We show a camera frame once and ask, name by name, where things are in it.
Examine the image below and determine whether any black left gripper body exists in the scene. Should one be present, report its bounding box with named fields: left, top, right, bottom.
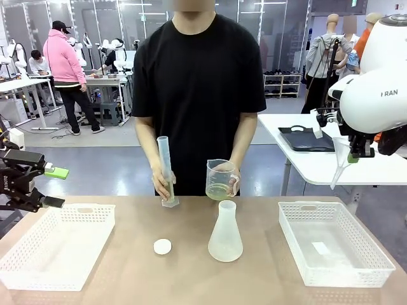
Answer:
left=0, top=160, right=35, bottom=209

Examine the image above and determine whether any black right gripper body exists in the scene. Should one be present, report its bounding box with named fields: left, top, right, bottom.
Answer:
left=336, top=110, right=380, bottom=144

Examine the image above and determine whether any clear plastic funnel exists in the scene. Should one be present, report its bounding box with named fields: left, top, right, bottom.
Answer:
left=329, top=136, right=354, bottom=191

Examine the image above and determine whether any clear plastic graduated cylinder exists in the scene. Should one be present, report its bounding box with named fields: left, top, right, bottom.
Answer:
left=157, top=135, right=180, bottom=208

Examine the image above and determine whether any white perforated labelled plastic basket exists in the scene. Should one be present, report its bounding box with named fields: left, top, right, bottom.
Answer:
left=278, top=201, right=397, bottom=288

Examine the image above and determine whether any white round flask cap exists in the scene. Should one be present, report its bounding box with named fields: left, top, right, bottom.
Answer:
left=153, top=238, right=173, bottom=255

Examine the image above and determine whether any clear plastic measuring beaker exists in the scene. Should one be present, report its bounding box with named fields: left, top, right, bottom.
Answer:
left=205, top=159, right=240, bottom=202

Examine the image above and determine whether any translucent plastic erlenmeyer flask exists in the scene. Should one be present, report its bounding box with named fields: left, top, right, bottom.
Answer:
left=207, top=200, right=244, bottom=263

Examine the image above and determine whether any person's left forearm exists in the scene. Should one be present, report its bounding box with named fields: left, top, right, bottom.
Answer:
left=228, top=125, right=257, bottom=165

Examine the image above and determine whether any person's right forearm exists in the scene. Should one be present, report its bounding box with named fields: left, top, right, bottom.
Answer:
left=135, top=125, right=163, bottom=171

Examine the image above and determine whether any person's right hand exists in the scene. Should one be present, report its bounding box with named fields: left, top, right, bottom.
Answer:
left=151, top=163, right=177, bottom=200

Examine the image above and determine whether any person's left hand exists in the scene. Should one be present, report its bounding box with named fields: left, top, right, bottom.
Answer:
left=226, top=158, right=242, bottom=196

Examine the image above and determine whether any black folding stand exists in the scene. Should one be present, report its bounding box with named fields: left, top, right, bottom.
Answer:
left=0, top=208, right=25, bottom=240

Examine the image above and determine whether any black plastic tray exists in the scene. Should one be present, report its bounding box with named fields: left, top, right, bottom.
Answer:
left=277, top=125, right=336, bottom=153

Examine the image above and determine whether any grey plastic step stool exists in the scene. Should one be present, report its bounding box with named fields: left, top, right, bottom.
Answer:
left=99, top=102, right=121, bottom=128

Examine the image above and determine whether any wooden shoe rack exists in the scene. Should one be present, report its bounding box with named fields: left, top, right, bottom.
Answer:
left=263, top=72, right=303, bottom=100

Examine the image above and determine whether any mannequin in grey shirt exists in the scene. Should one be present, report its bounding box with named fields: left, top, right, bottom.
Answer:
left=301, top=13, right=354, bottom=114

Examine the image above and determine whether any mannequin in orange dress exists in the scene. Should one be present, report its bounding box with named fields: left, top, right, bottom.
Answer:
left=352, top=12, right=384, bottom=62

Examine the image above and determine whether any white long office desk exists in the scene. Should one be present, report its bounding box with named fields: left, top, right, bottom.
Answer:
left=0, top=77, right=60, bottom=132

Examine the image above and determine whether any white paper label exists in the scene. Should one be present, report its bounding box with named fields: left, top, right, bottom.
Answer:
left=312, top=241, right=332, bottom=255

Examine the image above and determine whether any white framed workbench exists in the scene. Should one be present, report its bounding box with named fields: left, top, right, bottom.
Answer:
left=83, top=73, right=132, bottom=125

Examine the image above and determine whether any seated person in white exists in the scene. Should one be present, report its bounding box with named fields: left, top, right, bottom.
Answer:
left=28, top=49, right=64, bottom=106

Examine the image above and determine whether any person in pink hoodie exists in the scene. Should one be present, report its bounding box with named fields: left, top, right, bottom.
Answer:
left=42, top=20, right=106, bottom=136

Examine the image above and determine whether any person in black t-shirt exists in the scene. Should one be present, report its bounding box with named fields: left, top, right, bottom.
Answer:
left=132, top=0, right=267, bottom=197

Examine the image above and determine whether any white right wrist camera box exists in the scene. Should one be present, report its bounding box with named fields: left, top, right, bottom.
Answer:
left=310, top=107, right=340, bottom=139

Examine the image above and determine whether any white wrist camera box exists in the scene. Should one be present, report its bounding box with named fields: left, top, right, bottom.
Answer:
left=9, top=129, right=26, bottom=151
left=310, top=107, right=340, bottom=139

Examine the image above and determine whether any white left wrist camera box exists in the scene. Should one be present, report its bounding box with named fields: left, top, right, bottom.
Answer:
left=9, top=129, right=26, bottom=151

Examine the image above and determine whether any black camera tripod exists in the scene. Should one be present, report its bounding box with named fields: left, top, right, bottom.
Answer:
left=319, top=36, right=341, bottom=112

